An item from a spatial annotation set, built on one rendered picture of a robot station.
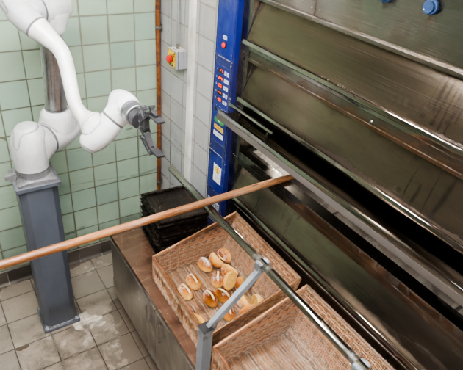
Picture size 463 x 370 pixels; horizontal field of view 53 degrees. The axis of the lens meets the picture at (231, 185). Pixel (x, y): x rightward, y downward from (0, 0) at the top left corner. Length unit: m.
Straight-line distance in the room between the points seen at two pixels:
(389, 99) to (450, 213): 0.39
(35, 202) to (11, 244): 0.81
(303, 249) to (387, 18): 1.00
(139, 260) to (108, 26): 1.28
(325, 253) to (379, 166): 0.52
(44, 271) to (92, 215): 0.68
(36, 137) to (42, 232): 0.52
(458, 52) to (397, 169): 0.41
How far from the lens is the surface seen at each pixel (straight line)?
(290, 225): 2.11
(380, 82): 1.59
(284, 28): 1.93
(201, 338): 1.76
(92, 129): 1.94
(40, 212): 2.50
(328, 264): 1.98
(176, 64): 2.60
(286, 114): 1.94
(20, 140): 2.32
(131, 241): 2.66
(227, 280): 2.34
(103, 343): 2.94
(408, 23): 1.53
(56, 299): 2.90
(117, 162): 3.11
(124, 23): 2.81
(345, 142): 1.73
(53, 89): 2.37
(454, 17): 1.45
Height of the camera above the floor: 2.28
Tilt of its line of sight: 33 degrees down
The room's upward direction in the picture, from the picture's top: 5 degrees clockwise
